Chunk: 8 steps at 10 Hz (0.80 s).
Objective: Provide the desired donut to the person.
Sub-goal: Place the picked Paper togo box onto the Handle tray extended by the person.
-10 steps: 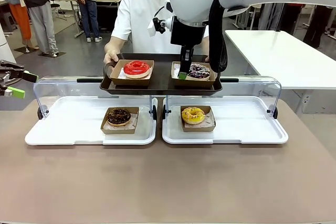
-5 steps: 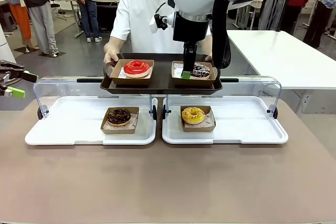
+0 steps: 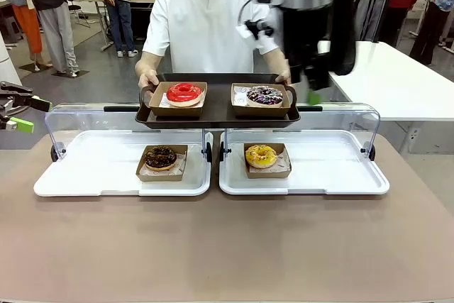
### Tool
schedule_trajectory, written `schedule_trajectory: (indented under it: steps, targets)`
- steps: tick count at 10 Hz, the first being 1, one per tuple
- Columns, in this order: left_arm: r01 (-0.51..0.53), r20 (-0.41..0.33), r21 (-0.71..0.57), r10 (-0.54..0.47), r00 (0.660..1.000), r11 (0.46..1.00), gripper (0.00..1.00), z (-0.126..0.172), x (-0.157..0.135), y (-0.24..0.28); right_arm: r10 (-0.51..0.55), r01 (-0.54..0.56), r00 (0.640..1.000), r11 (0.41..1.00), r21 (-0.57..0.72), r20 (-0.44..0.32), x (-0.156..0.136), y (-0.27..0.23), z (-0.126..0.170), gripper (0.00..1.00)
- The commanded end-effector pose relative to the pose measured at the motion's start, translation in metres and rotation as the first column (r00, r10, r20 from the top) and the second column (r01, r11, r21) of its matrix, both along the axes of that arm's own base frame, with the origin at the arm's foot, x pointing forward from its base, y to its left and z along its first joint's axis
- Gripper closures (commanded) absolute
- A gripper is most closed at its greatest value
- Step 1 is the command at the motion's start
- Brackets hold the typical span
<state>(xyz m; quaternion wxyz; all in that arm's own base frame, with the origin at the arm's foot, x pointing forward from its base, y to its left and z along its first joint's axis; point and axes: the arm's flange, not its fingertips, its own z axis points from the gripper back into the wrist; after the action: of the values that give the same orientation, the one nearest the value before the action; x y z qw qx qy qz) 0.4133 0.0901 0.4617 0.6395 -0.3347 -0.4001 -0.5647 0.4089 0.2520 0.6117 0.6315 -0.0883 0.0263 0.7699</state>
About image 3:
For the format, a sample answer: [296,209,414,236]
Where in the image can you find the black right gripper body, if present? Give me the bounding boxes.
[282,6,334,90]

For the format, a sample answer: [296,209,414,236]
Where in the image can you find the brown cardboard donut box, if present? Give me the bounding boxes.
[243,142,292,180]
[231,82,291,118]
[135,144,189,182]
[148,81,209,118]

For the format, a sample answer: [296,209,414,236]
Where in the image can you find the chocolate donut rainbow sprinkles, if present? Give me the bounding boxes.
[246,85,284,108]

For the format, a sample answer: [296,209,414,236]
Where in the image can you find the white printed paper liner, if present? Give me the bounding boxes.
[248,150,291,173]
[139,152,187,177]
[233,84,255,106]
[158,92,206,109]

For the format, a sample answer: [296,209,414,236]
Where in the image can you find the dark brown serving tray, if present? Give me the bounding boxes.
[134,72,301,130]

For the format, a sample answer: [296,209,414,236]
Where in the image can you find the red glazed donut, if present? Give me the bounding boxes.
[165,82,206,108]

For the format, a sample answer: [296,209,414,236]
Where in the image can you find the person's right forearm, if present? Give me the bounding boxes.
[135,50,167,82]

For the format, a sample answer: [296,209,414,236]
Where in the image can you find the person's left forearm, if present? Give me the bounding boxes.
[264,47,292,77]

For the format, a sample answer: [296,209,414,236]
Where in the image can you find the yellow sprinkled donut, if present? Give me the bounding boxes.
[245,144,277,170]

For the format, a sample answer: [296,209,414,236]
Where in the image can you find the person in white shirt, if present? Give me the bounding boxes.
[141,0,290,75]

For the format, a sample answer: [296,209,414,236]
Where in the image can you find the person's right hand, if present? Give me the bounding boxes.
[138,70,160,90]

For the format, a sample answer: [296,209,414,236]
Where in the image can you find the bystander in black apron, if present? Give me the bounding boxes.
[356,0,418,43]

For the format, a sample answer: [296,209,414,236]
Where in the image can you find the white display tray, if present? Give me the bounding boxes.
[218,128,390,197]
[33,129,214,197]

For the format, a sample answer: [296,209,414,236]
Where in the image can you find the bystander in orange skirt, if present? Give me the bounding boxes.
[0,0,45,68]

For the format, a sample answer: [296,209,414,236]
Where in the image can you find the large white table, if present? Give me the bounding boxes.
[317,40,454,123]

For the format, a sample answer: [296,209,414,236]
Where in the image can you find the grey background table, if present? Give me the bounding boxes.
[81,0,157,52]

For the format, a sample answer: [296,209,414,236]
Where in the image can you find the bystander in black jacket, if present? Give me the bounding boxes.
[90,0,140,58]

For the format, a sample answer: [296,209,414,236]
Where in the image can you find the bystander in blue floral shirt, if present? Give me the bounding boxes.
[409,0,454,67]

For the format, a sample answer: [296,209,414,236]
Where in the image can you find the clear display lid black handle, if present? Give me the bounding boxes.
[44,102,214,164]
[218,102,381,162]

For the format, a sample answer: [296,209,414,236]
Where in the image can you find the black cable sleeve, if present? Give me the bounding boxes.
[331,0,368,77]

